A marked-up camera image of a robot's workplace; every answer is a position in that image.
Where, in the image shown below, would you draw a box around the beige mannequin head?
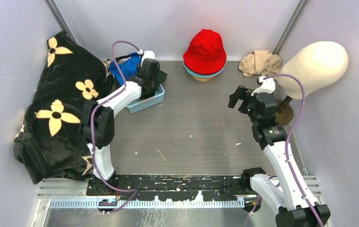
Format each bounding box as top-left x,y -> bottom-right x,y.
280,41 -> 349,96

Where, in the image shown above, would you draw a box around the dark red bucket hat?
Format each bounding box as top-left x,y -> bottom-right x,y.
184,64 -> 225,77

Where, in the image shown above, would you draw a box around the dark green bucket hat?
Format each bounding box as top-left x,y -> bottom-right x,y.
156,70 -> 167,84

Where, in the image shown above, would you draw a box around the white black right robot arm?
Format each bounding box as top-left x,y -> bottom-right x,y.
228,86 -> 331,227

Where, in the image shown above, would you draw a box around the beige crumpled cloth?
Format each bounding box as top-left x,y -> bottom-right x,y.
238,50 -> 282,77

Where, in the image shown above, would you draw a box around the black floral blanket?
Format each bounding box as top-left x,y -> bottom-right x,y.
13,31 -> 114,184

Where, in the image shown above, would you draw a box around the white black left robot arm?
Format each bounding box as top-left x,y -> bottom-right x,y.
79,58 -> 167,195

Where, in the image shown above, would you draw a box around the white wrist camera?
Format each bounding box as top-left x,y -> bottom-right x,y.
251,76 -> 276,96
137,50 -> 156,68

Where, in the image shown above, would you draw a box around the blue bucket hat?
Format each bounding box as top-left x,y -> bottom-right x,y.
109,52 -> 140,88

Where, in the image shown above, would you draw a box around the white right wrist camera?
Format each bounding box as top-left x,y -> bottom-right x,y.
251,76 -> 276,96

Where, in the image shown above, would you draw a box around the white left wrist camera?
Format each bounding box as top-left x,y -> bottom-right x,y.
137,50 -> 156,68

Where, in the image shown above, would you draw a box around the bright red bucket hat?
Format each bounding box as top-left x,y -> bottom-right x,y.
183,29 -> 227,75

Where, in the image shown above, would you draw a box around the light blue plastic basket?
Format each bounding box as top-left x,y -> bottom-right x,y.
126,85 -> 165,113

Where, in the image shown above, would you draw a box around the cyan bucket hat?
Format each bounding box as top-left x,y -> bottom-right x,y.
183,62 -> 226,79

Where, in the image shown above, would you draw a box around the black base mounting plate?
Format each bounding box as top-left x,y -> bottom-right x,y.
86,174 -> 257,201

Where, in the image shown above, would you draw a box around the wooden hat stand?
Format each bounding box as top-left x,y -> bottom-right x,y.
192,76 -> 215,82

